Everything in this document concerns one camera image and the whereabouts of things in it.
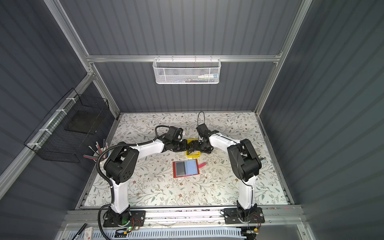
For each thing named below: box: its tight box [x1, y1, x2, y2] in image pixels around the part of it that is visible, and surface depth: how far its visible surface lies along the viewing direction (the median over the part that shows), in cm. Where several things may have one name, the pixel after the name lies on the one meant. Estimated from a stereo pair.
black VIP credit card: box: [175, 161, 186, 176], surface depth 92 cm
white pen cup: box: [83, 139, 109, 163], surface depth 88 cm
